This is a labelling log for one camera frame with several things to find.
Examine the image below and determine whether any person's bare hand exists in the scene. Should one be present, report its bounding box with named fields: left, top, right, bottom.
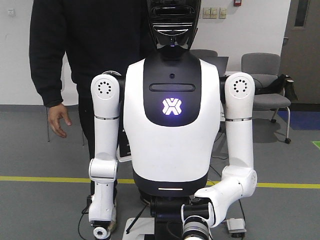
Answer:
left=47, top=103, right=72, bottom=138

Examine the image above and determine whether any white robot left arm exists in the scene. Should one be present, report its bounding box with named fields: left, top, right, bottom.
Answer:
left=88, top=70, right=120, bottom=240

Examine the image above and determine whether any white black robot base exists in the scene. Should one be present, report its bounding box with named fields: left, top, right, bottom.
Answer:
left=123, top=194, right=213, bottom=240

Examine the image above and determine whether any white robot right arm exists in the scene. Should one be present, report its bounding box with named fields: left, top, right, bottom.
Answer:
left=181, top=72, right=257, bottom=240

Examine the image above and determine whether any white plastic chair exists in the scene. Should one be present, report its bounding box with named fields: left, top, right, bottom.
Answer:
left=46, top=61, right=85, bottom=146

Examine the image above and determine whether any person in dark clothes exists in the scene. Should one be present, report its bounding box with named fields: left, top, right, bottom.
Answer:
left=29, top=0, right=155, bottom=158

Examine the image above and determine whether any black robot head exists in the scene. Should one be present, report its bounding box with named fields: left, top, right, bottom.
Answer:
left=147, top=0, right=201, bottom=50

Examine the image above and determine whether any white foot pedal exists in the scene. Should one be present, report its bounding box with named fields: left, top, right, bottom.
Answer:
left=226, top=218, right=247, bottom=234

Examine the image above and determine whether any grey office chair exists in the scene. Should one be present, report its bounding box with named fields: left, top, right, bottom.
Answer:
left=241, top=52, right=291, bottom=144

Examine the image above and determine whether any grey door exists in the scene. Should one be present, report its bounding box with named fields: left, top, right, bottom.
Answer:
left=280, top=0, right=320, bottom=104

